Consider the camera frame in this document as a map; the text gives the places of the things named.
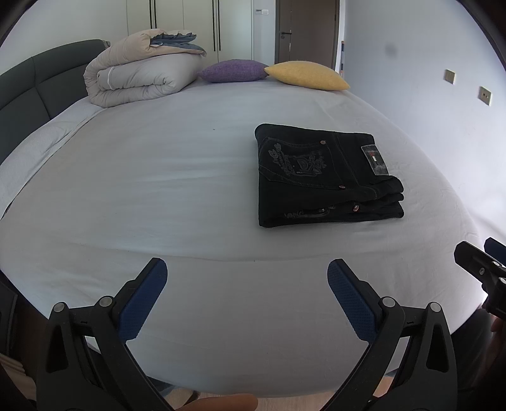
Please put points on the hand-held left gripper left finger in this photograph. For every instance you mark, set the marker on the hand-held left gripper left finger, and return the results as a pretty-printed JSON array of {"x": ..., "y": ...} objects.
[{"x": 144, "y": 302}]

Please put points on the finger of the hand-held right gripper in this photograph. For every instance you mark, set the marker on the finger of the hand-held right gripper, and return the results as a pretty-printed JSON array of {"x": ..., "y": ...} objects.
[
  {"x": 497, "y": 248},
  {"x": 472, "y": 259}
]

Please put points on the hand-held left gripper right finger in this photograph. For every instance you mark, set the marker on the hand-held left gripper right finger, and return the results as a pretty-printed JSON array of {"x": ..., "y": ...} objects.
[{"x": 352, "y": 304}]

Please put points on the black denim pants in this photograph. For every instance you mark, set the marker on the black denim pants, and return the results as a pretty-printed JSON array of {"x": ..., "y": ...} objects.
[{"x": 308, "y": 189}]

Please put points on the bed with white sheet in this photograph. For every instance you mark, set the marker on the bed with white sheet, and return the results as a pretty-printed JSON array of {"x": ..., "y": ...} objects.
[{"x": 158, "y": 178}]

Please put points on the folded beige duvet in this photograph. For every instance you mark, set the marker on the folded beige duvet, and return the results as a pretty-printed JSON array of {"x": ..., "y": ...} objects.
[{"x": 134, "y": 75}]

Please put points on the yellow pillow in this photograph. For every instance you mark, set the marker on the yellow pillow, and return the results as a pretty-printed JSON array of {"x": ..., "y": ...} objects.
[{"x": 308, "y": 75}]

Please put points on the grey padded headboard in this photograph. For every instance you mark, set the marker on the grey padded headboard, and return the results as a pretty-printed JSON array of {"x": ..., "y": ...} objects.
[{"x": 43, "y": 79}]

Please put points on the purple pillow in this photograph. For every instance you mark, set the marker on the purple pillow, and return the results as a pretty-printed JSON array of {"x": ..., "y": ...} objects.
[{"x": 233, "y": 71}]

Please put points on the brown wooden door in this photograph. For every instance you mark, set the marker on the brown wooden door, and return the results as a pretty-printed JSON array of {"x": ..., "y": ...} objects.
[{"x": 306, "y": 31}]

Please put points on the white wardrobe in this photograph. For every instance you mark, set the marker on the white wardrobe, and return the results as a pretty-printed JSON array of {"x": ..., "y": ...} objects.
[{"x": 178, "y": 23}]

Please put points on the wall socket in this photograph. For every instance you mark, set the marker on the wall socket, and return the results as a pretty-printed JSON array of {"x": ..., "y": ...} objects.
[
  {"x": 449, "y": 76},
  {"x": 485, "y": 95}
]

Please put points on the wall light switch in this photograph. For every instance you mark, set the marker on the wall light switch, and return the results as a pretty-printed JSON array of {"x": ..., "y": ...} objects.
[{"x": 261, "y": 11}]

